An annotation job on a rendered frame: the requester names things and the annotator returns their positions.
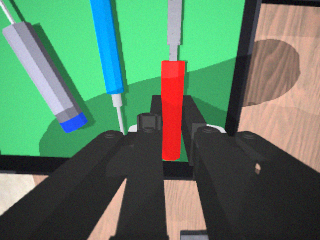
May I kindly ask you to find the blue handled tool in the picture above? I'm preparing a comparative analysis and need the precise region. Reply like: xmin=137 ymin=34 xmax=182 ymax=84
xmin=90 ymin=0 xmax=125 ymax=135

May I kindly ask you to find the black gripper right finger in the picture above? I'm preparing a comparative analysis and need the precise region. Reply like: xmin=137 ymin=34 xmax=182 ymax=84
xmin=181 ymin=95 xmax=320 ymax=240

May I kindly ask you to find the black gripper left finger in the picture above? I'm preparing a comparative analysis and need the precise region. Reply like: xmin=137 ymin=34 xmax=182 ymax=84
xmin=0 ymin=95 xmax=169 ymax=240

